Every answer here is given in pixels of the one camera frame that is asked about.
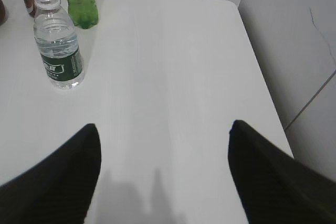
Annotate clear cestbon water bottle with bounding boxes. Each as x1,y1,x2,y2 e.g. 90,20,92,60
34,0,84,90

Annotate dark red mug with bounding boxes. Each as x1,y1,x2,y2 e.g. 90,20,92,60
0,0,8,25

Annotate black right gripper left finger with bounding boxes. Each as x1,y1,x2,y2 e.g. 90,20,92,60
1,123,101,223

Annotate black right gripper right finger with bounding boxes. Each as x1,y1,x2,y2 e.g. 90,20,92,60
227,120,335,223

